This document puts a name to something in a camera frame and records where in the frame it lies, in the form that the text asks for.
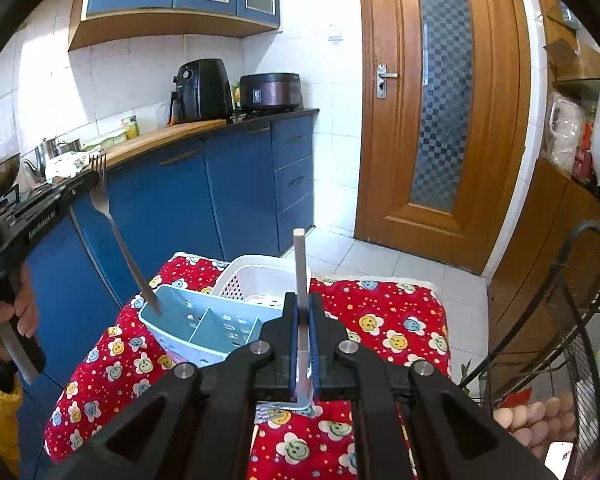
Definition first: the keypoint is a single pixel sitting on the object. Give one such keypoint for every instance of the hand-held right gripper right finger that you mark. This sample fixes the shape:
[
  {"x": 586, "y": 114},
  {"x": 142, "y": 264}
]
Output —
[{"x": 314, "y": 340}]

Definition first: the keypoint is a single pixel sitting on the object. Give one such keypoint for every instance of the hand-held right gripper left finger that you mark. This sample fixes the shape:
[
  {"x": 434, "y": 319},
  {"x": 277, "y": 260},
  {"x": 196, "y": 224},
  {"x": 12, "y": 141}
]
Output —
[{"x": 292, "y": 340}]

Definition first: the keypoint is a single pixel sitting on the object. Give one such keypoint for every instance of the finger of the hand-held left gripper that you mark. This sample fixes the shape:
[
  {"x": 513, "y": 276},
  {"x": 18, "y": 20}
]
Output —
[{"x": 87, "y": 180}]

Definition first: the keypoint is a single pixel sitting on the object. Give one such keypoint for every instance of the white plastic basket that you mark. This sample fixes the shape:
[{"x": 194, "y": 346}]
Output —
[{"x": 250, "y": 270}]

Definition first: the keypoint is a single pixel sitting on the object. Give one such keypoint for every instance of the light blue utensil box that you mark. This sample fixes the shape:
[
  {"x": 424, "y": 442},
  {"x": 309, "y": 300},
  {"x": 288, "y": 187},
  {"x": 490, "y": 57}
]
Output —
[{"x": 180, "y": 305}]

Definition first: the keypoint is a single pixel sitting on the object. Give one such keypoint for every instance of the person's left hand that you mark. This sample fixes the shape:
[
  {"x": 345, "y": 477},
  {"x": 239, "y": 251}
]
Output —
[{"x": 26, "y": 305}]

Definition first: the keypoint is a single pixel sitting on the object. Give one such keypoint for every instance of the white patterned cloth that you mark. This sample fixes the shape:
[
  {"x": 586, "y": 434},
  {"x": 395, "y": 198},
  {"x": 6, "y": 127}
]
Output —
[{"x": 65, "y": 165}]

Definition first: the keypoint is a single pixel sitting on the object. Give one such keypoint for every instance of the metal pot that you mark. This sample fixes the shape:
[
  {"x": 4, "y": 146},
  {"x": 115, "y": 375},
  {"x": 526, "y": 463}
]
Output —
[{"x": 70, "y": 147}]

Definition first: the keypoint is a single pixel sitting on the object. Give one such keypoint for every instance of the pale green plastic tray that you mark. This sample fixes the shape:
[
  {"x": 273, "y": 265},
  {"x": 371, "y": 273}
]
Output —
[{"x": 102, "y": 141}]

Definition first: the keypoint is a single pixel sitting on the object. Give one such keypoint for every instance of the metal kettle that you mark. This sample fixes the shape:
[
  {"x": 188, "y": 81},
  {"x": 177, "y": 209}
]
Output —
[{"x": 44, "y": 155}]

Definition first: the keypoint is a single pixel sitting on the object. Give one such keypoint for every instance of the metal wok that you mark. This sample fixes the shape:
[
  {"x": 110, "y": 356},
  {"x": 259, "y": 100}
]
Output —
[{"x": 5, "y": 172}]

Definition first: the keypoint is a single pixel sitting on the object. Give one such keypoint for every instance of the yellow green carton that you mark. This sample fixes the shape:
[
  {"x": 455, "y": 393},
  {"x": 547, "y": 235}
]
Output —
[{"x": 129, "y": 127}]

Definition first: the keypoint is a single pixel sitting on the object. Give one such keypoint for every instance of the red smiley flower cloth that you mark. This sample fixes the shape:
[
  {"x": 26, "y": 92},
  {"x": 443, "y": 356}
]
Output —
[{"x": 395, "y": 320}]

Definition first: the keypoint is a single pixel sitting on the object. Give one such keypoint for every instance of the black air fryer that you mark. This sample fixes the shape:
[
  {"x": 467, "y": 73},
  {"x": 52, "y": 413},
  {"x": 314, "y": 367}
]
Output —
[{"x": 202, "y": 90}]

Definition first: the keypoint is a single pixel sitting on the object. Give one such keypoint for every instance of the blue base cabinet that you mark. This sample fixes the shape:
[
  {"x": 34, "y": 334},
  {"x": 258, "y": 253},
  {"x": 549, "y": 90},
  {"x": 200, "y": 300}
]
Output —
[{"x": 240, "y": 185}]

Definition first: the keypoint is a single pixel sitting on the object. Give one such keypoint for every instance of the wooden door with glass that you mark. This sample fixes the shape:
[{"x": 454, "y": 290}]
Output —
[{"x": 380, "y": 160}]

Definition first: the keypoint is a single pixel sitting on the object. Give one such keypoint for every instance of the dark rice cooker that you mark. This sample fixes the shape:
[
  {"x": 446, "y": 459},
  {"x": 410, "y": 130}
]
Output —
[{"x": 270, "y": 92}]

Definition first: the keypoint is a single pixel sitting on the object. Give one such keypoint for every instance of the pile of eggs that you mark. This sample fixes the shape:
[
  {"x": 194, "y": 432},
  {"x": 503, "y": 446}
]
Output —
[{"x": 535, "y": 420}]

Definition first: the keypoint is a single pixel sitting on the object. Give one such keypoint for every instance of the wooden side cabinet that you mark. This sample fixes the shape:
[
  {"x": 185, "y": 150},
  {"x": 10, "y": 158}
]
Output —
[{"x": 540, "y": 240}]

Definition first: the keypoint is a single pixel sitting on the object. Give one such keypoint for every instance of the clear plastic bag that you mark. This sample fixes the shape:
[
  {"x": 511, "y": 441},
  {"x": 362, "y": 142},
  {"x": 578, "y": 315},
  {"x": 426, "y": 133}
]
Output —
[{"x": 562, "y": 130}]

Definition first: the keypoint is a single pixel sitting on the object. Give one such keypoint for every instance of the red label bottle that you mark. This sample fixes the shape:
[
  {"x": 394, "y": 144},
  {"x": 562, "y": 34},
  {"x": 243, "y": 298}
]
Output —
[{"x": 584, "y": 155}]

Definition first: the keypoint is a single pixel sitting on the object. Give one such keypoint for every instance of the cardboard box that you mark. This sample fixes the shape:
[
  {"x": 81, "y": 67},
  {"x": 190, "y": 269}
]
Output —
[{"x": 575, "y": 62}]

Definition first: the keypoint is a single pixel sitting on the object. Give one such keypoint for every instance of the clear plastic container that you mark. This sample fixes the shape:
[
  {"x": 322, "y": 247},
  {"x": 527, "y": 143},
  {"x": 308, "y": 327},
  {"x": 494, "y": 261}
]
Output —
[{"x": 565, "y": 15}]

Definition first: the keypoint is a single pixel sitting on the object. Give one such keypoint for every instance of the blue wall cabinet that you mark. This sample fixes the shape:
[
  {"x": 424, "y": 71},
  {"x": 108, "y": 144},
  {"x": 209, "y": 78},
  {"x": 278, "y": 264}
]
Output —
[{"x": 177, "y": 0}]

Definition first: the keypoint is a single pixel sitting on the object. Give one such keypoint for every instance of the white wall switch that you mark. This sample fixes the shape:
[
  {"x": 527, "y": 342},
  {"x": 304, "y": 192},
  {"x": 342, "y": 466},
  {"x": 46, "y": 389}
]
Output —
[{"x": 336, "y": 35}]

